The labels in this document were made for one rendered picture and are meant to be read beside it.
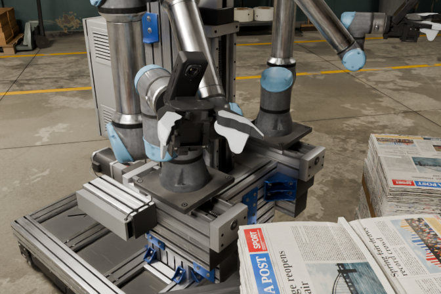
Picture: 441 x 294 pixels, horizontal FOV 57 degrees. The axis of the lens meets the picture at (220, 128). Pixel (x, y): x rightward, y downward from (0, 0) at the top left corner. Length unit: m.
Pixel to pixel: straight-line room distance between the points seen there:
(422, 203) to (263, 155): 0.59
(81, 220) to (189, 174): 1.11
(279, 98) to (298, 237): 0.86
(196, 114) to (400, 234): 0.40
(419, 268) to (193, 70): 0.46
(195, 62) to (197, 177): 0.61
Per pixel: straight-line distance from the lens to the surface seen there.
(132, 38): 1.03
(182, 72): 0.64
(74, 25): 7.62
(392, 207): 1.36
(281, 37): 1.60
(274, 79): 1.49
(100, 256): 1.97
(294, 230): 0.73
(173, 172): 1.19
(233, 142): 0.65
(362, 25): 1.58
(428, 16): 1.69
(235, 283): 0.96
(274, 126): 1.53
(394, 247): 0.74
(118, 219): 1.28
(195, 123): 0.64
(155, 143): 0.84
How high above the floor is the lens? 1.48
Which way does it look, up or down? 25 degrees down
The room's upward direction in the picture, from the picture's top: straight up
